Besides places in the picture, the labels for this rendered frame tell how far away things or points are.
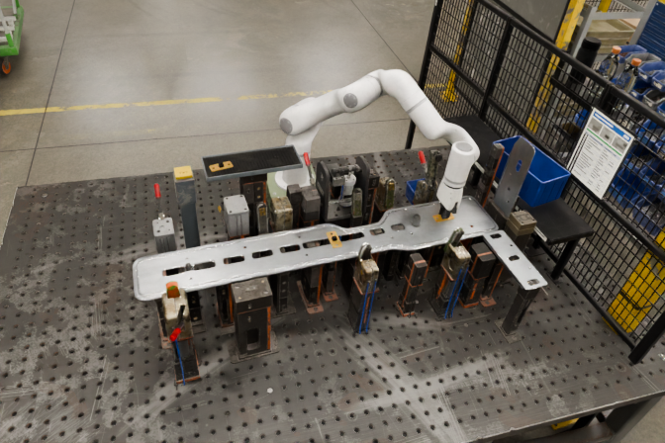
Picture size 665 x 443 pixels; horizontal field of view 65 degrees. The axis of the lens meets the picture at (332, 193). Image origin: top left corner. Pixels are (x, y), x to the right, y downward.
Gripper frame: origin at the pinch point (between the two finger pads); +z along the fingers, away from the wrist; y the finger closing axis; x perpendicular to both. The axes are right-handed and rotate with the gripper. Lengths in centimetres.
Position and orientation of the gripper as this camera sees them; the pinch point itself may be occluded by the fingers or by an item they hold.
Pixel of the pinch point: (444, 212)
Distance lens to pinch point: 210.1
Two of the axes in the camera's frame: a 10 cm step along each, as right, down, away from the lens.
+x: 9.4, -1.6, 3.0
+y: 3.3, 6.3, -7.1
